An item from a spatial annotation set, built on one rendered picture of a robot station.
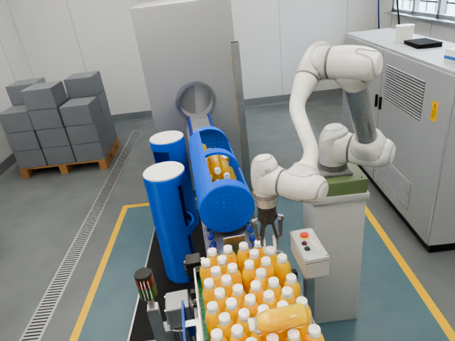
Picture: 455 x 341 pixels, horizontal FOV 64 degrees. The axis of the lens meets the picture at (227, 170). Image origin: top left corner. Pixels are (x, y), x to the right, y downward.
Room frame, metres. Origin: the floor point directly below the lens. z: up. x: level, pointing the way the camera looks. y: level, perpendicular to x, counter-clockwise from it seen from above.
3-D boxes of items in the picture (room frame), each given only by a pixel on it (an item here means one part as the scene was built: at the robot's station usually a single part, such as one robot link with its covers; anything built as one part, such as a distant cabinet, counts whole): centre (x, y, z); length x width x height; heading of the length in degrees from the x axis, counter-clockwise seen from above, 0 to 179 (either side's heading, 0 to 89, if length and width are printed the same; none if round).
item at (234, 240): (1.38, 0.01, 0.99); 0.10 x 0.02 x 0.12; 96
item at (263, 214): (1.21, -0.14, 1.26); 0.08 x 0.07 x 0.09; 95
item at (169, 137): (2.82, 0.47, 1.03); 0.28 x 0.28 x 0.01
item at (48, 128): (5.01, 2.24, 0.59); 1.20 x 0.80 x 1.19; 89
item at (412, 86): (3.29, -1.76, 0.72); 2.15 x 0.54 x 1.45; 179
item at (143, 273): (0.96, 0.33, 1.18); 0.06 x 0.06 x 0.16
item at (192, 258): (1.31, 0.20, 0.95); 0.10 x 0.07 x 0.10; 96
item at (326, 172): (1.86, -0.60, 1.11); 0.22 x 0.18 x 0.06; 178
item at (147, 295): (0.96, 0.33, 1.18); 0.06 x 0.06 x 0.05
